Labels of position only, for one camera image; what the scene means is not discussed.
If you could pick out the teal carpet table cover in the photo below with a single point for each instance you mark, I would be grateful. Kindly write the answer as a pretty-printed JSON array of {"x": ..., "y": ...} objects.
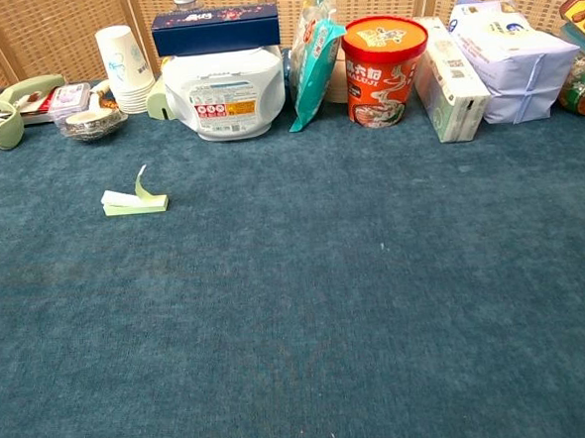
[{"x": 297, "y": 303}]

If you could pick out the teal snack bag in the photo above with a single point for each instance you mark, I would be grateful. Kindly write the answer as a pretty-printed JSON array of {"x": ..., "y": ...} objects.
[{"x": 314, "y": 78}]

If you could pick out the white plastic tub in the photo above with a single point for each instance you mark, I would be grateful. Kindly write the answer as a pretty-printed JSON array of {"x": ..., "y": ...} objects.
[{"x": 224, "y": 84}]

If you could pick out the small blue plastic item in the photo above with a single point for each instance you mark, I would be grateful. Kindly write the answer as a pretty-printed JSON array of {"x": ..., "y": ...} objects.
[{"x": 288, "y": 65}]

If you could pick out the red instant noodle cup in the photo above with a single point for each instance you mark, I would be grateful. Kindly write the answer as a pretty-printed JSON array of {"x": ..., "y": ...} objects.
[{"x": 383, "y": 84}]

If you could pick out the pale green plastic holder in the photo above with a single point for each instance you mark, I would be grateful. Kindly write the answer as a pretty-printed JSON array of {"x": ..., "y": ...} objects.
[{"x": 156, "y": 105}]

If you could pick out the long white carton box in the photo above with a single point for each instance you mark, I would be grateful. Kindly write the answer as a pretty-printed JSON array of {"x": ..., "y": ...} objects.
[{"x": 454, "y": 100}]

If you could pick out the navy blue rectangular box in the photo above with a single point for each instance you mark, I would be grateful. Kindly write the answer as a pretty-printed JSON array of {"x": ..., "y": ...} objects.
[{"x": 211, "y": 33}]

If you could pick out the clear plastic snack bag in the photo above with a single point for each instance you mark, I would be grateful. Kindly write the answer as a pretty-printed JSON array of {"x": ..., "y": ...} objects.
[{"x": 316, "y": 4}]

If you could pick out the cupcake liners in clear pack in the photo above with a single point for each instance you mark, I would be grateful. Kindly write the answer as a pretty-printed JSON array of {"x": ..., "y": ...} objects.
[{"x": 93, "y": 124}]

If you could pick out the small brown patterned item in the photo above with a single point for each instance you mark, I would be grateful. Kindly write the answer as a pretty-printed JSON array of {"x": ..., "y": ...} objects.
[{"x": 106, "y": 99}]

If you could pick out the stack of white paper cups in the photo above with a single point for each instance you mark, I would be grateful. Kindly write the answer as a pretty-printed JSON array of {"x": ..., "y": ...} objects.
[{"x": 124, "y": 65}]

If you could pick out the clear box with purple label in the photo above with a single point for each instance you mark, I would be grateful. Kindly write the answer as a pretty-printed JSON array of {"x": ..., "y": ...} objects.
[{"x": 69, "y": 98}]

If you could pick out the light blue tissue pack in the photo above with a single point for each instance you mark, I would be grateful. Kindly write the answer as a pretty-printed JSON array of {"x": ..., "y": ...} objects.
[{"x": 511, "y": 61}]

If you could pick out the red and white box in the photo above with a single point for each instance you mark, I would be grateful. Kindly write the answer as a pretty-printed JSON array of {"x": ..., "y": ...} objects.
[{"x": 37, "y": 103}]

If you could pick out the rattan folding screen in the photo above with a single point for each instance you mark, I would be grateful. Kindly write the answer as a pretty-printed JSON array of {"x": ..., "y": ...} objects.
[{"x": 52, "y": 30}]

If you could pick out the green label tea bottle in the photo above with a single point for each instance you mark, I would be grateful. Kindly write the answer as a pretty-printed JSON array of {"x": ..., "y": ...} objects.
[{"x": 580, "y": 87}]

